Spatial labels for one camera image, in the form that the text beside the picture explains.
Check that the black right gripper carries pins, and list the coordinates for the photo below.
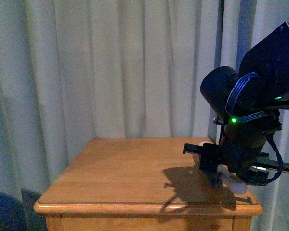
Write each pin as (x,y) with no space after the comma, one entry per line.
(236,158)

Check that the beige hand brush black bristles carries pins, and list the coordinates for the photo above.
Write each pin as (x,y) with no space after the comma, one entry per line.
(235,185)

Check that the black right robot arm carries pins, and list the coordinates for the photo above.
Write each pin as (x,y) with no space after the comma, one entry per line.
(247,103)

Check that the wooden side table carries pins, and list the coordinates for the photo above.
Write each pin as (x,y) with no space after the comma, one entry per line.
(142,184)

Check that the light grey curtain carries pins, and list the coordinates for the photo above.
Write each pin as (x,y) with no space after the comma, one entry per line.
(73,70)

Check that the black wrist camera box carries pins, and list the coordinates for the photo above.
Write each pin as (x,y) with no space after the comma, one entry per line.
(255,176)

